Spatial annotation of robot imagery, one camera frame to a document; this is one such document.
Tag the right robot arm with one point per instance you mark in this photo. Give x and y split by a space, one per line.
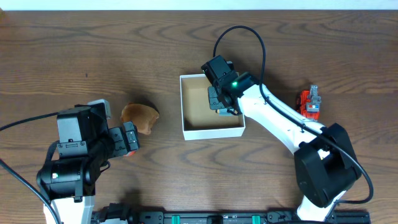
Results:
325 163

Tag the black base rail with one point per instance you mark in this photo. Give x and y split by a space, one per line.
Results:
119 213

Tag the red toy fire truck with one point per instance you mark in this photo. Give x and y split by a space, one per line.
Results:
308 103

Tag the white cardboard box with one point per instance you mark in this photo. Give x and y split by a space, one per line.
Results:
198 120

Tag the brown plush toy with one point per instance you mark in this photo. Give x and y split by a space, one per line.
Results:
142 116

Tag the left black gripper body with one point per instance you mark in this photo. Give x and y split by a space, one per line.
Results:
123 140

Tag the yellow grey toy truck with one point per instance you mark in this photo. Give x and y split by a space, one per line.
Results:
226 112

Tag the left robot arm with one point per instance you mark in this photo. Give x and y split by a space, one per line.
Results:
74 163

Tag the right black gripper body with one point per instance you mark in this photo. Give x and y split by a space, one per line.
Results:
213 98

